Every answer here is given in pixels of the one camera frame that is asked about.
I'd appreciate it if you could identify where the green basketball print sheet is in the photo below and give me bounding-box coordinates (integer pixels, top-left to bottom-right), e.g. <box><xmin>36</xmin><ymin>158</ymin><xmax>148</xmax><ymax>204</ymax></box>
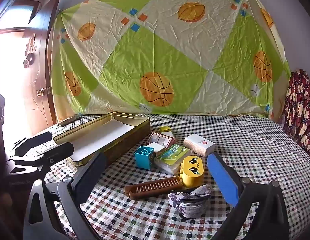
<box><xmin>49</xmin><ymin>0</ymin><xmax>291</xmax><ymax>120</ymax></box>

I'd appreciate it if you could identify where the white cube box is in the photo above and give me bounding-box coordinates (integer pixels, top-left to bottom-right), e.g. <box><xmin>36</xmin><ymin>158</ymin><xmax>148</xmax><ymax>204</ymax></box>
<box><xmin>147</xmin><ymin>142</ymin><xmax>166</xmax><ymax>157</ymax></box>

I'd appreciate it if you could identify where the door hanging ornament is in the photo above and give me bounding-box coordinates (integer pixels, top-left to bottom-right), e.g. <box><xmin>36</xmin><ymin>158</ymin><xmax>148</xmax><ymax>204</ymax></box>
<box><xmin>22</xmin><ymin>33</ymin><xmax>37</xmax><ymax>68</ymax></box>

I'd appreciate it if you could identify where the brown wooden door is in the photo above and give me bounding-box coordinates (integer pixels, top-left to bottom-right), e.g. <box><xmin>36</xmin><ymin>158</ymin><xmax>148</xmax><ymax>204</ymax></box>
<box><xmin>0</xmin><ymin>0</ymin><xmax>62</xmax><ymax>135</ymax></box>

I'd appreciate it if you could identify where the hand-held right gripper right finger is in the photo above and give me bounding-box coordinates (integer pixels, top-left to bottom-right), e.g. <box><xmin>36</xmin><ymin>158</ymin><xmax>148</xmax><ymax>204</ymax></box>
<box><xmin>207</xmin><ymin>152</ymin><xmax>290</xmax><ymax>240</ymax></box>

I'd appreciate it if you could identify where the white rectangular box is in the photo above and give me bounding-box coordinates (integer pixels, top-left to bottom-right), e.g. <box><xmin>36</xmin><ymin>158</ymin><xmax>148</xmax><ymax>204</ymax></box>
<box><xmin>183</xmin><ymin>133</ymin><xmax>216</xmax><ymax>157</ymax></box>

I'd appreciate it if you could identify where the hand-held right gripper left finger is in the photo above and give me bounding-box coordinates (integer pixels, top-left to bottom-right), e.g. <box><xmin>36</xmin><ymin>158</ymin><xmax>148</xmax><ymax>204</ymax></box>
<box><xmin>23</xmin><ymin>152</ymin><xmax>107</xmax><ymax>240</ymax></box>

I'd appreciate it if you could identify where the brass door handle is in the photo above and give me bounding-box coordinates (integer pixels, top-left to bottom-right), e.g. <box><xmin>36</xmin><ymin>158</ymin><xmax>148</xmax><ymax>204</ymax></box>
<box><xmin>36</xmin><ymin>86</ymin><xmax>51</xmax><ymax>97</ymax></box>

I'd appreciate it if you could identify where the copper framed tin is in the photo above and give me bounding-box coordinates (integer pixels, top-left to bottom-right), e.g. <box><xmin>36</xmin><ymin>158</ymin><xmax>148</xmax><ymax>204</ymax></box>
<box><xmin>148</xmin><ymin>132</ymin><xmax>176</xmax><ymax>148</ymax></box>

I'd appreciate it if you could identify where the green label floss box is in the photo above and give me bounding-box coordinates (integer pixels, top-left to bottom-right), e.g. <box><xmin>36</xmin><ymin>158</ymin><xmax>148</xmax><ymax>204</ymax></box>
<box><xmin>154</xmin><ymin>144</ymin><xmax>191</xmax><ymax>175</ymax></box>

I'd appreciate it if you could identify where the checkered tablecloth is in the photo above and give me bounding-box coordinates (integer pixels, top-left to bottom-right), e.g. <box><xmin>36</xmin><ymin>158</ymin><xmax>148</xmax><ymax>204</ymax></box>
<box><xmin>44</xmin><ymin>114</ymin><xmax>310</xmax><ymax>240</ymax></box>

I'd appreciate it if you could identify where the gold tin box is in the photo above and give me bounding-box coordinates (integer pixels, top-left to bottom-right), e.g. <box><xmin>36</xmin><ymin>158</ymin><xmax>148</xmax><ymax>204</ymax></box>
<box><xmin>53</xmin><ymin>112</ymin><xmax>151</xmax><ymax>167</ymax></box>

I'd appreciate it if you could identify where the red plaid bear cloth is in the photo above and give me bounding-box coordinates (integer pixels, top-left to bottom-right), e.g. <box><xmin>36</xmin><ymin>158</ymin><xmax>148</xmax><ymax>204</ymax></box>
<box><xmin>281</xmin><ymin>69</ymin><xmax>310</xmax><ymax>158</ymax></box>

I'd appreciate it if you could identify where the yellow face toy block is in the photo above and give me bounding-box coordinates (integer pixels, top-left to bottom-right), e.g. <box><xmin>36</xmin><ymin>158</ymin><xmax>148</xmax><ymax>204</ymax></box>
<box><xmin>179</xmin><ymin>155</ymin><xmax>204</xmax><ymax>188</ymax></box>

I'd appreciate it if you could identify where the brown comb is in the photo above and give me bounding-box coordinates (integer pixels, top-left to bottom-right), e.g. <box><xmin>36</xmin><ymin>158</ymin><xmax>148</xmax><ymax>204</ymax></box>
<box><xmin>124</xmin><ymin>176</ymin><xmax>183</xmax><ymax>200</ymax></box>

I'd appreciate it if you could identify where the blue toy block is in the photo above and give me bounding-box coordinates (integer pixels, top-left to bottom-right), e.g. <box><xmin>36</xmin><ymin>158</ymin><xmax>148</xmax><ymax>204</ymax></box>
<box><xmin>134</xmin><ymin>145</ymin><xmax>155</xmax><ymax>169</ymax></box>

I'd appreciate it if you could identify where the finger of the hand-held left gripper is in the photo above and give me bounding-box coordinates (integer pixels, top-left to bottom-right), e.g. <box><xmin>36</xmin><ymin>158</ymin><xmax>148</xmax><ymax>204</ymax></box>
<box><xmin>9</xmin><ymin>142</ymin><xmax>75</xmax><ymax>168</ymax></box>
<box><xmin>14</xmin><ymin>131</ymin><xmax>53</xmax><ymax>157</ymax></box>

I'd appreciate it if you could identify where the purple fabric pouch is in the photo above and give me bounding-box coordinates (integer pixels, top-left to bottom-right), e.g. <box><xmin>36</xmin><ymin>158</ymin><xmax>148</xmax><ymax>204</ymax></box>
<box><xmin>168</xmin><ymin>184</ymin><xmax>212</xmax><ymax>218</ymax></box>

